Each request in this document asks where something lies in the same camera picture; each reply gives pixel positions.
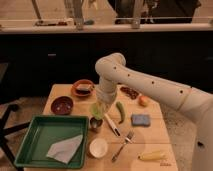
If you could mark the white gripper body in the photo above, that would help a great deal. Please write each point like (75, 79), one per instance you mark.
(105, 100)

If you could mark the light green plastic cup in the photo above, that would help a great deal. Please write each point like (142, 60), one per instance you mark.
(97, 111)

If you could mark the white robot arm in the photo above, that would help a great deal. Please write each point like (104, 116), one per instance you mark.
(193, 103)

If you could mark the green pepper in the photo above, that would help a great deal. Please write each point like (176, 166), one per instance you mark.
(121, 111)

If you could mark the orange bowl with contents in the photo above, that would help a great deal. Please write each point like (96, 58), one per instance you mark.
(82, 88)

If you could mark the dark red food pieces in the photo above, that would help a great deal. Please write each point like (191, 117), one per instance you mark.
(129, 92)

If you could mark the small metal cup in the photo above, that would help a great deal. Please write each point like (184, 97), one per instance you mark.
(95, 125)

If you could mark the orange fruit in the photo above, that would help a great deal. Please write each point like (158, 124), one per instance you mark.
(144, 100)

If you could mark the blue sponge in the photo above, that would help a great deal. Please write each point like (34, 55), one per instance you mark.
(140, 120)

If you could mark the dark red bowl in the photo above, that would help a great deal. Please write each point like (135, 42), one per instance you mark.
(62, 105)

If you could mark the wooden table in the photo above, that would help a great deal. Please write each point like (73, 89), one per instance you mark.
(145, 139)

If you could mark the silver fork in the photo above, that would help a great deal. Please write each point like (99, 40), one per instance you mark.
(128, 139)

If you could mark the grey cloth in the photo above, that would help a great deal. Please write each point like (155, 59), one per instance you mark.
(63, 151)

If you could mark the green plastic tray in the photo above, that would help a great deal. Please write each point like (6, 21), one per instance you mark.
(46, 130)

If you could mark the black office chair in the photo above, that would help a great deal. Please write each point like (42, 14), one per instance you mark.
(4, 131)

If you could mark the white handled kitchen tool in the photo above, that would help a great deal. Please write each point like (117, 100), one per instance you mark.
(112, 125)

